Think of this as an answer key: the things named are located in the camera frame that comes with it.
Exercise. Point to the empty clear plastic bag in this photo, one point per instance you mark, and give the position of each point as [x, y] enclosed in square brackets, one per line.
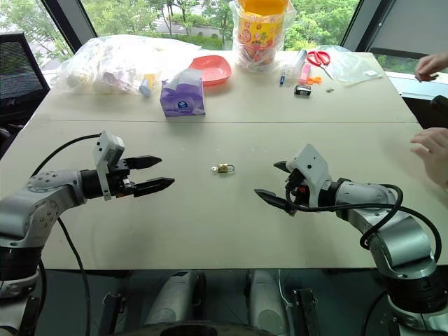
[350, 66]

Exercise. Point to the clear bag of white items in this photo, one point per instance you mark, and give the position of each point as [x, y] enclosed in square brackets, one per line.
[101, 66]

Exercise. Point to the person's bare hand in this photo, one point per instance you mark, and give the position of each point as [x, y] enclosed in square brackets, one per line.
[432, 64]
[435, 157]

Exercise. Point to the small orange clip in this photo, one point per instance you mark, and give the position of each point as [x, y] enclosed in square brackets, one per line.
[314, 80]

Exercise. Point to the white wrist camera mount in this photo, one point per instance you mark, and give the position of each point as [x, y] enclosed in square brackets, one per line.
[313, 168]
[105, 150]

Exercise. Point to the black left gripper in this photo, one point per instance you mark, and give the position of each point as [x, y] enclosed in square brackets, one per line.
[120, 178]

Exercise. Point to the clear plastic tube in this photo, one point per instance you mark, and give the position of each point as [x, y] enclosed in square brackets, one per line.
[298, 60]

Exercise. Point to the black mesh office chair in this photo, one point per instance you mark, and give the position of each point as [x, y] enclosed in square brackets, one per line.
[19, 80]

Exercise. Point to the dark rounded robot base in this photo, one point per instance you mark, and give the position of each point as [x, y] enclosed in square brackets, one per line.
[196, 329]

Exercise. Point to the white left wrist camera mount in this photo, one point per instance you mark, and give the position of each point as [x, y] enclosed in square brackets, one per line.
[105, 150]

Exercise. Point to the blue and yellow glue stick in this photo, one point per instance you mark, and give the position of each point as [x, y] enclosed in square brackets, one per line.
[146, 85]

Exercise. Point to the small brass padlock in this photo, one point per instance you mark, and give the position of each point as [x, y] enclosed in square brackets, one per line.
[224, 168]

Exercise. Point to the pink highlighter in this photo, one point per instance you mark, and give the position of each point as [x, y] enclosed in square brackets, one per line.
[304, 74]

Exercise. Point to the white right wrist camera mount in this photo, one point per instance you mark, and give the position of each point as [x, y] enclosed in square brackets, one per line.
[313, 168]

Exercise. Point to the blue pen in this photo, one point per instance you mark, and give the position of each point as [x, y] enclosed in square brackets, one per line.
[282, 78]

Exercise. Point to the black rounded object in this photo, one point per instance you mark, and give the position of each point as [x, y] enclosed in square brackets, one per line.
[440, 104]

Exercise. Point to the yellow candy bucket in bag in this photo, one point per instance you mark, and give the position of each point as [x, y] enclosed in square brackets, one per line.
[260, 35]

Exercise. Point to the black rectangular battery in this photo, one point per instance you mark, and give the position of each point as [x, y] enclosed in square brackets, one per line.
[303, 90]

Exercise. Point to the grey rounded robot leg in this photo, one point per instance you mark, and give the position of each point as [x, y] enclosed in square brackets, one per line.
[266, 301]
[173, 297]

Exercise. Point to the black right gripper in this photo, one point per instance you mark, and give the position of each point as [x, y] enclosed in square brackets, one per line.
[297, 190]

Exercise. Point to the red plastic bowl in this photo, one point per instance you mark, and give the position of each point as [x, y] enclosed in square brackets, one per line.
[213, 68]

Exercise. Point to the purple tissue box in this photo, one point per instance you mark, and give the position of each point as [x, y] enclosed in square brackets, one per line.
[182, 101]

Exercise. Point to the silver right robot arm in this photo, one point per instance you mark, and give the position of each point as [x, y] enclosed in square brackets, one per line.
[402, 241]

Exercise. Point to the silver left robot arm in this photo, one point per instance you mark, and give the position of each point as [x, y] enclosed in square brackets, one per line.
[35, 206]

